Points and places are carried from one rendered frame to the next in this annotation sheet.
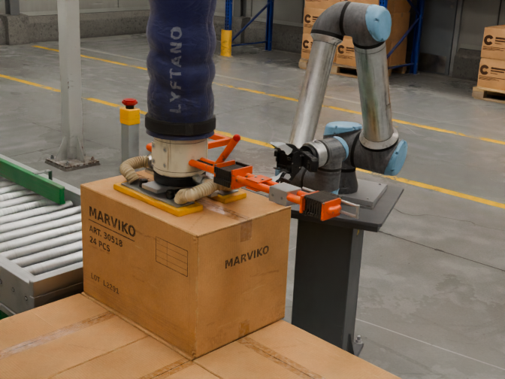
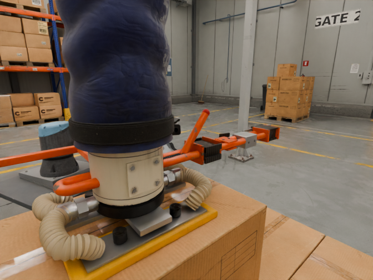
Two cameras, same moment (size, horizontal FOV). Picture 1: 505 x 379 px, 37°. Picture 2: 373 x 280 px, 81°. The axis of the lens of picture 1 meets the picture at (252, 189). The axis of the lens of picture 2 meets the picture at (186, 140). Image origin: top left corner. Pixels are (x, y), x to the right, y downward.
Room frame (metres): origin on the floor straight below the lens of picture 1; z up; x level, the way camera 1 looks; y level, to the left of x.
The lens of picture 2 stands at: (2.17, 0.72, 1.29)
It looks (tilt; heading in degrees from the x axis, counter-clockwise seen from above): 16 degrees down; 276
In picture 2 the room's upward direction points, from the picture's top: straight up
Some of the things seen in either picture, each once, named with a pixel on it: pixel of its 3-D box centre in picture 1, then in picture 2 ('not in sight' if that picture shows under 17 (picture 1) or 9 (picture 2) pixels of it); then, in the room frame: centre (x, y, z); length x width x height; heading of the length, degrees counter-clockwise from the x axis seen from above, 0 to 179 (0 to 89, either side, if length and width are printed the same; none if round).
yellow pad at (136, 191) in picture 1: (156, 192); (150, 226); (2.29, 0.31, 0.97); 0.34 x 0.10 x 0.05; 46
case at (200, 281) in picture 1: (182, 250); (141, 273); (2.35, 0.23, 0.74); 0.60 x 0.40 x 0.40; 46
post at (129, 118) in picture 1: (131, 211); not in sight; (3.36, 0.57, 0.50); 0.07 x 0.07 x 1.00; 46
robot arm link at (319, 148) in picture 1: (312, 153); not in sight; (2.44, -0.20, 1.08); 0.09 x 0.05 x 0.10; 46
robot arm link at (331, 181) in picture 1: (323, 181); not in sight; (2.52, -0.25, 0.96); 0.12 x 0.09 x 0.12; 58
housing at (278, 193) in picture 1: (285, 194); (244, 139); (2.04, -0.09, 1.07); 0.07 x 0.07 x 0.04; 46
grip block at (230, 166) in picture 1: (233, 174); (202, 149); (2.19, 0.06, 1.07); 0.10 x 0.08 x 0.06; 136
